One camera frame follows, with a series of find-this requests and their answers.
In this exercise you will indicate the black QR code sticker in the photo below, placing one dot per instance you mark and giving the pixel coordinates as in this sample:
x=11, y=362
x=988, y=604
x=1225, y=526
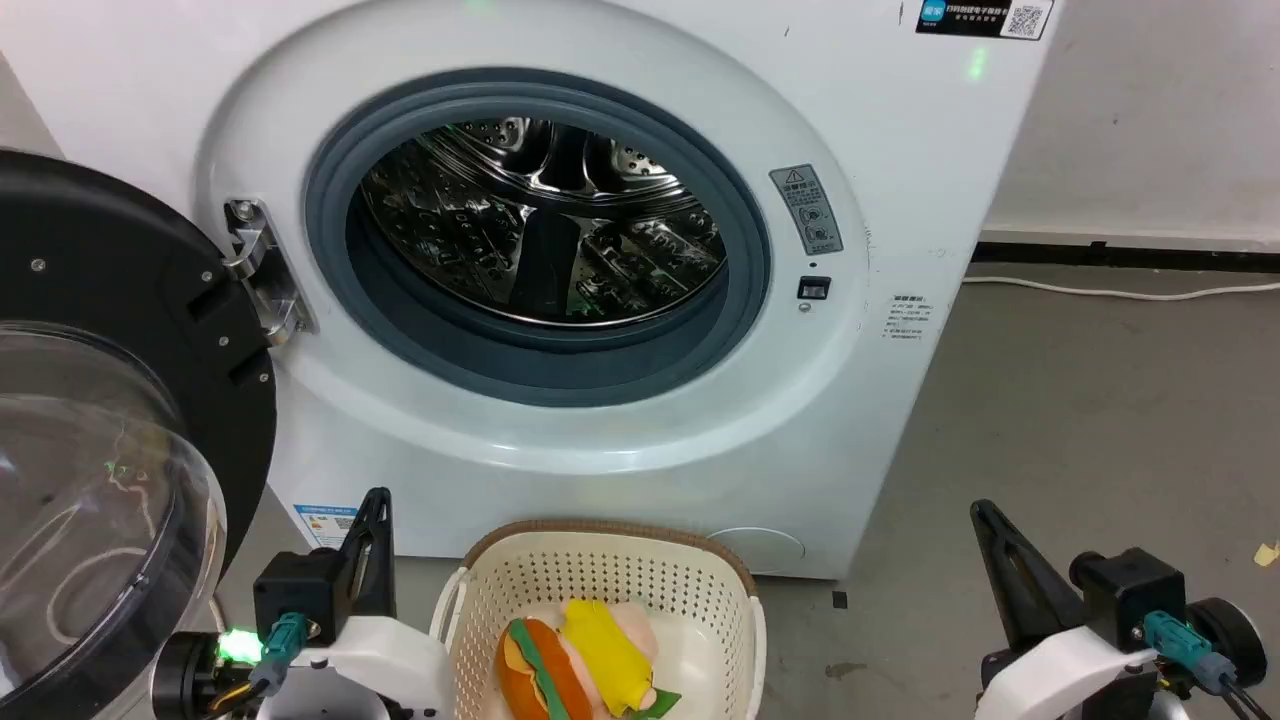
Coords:
x=965, y=15

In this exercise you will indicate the metal door hinge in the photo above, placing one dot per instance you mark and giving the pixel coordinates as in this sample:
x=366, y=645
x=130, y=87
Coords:
x=262, y=270

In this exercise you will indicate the stainless steel washer drum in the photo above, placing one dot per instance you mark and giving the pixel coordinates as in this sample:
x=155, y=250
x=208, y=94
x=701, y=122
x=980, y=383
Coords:
x=610, y=250

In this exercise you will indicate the small printed text label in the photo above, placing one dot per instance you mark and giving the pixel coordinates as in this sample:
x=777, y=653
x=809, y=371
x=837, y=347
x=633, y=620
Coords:
x=907, y=318

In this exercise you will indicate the black door latch slot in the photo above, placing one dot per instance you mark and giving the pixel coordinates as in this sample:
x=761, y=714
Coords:
x=814, y=289

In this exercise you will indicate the black washer door, glass bowl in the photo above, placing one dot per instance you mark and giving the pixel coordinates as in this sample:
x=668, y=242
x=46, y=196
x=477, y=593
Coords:
x=100, y=250

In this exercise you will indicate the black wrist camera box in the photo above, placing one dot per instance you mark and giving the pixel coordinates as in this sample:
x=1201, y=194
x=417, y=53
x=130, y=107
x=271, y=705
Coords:
x=1130, y=595
x=300, y=595

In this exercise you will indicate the yellow and pink plush toy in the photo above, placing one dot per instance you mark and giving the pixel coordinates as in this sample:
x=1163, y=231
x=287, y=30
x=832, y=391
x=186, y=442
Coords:
x=605, y=650

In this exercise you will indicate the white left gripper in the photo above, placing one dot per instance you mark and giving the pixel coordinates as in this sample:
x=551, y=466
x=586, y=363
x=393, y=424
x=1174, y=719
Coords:
x=395, y=665

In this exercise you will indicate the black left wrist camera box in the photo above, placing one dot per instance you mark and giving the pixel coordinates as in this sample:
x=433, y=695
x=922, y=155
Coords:
x=300, y=595

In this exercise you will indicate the grey warning sticker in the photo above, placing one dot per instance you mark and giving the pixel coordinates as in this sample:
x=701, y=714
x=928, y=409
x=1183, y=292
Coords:
x=806, y=208

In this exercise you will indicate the hamburger plush toy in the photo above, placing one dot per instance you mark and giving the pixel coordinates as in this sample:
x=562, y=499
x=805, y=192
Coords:
x=535, y=670

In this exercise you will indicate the cream perforated laundry basket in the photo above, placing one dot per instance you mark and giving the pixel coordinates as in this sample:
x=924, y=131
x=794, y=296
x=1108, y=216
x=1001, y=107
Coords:
x=600, y=570

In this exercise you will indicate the round white filter cover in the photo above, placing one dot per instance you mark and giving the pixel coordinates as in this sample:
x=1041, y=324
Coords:
x=765, y=550

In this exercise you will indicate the grey rubber door gasket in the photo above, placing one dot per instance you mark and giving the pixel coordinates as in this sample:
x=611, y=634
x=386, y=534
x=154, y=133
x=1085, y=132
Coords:
x=400, y=345

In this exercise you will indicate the white front-load washing machine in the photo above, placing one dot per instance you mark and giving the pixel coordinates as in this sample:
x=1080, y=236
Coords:
x=900, y=200

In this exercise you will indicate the black baseboard strip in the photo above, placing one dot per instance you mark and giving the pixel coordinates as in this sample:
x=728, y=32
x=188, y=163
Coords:
x=1150, y=257

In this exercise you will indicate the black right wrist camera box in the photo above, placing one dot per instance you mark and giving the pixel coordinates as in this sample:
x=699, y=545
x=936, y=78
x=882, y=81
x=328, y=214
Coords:
x=1130, y=595

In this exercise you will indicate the yellow paper scrap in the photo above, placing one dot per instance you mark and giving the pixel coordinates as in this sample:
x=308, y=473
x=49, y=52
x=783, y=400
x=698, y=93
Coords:
x=1267, y=554

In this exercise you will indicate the blue white energy label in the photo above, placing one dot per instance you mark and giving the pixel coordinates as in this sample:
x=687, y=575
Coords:
x=322, y=525

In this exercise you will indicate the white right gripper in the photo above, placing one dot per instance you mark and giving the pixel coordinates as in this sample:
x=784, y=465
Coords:
x=1060, y=675

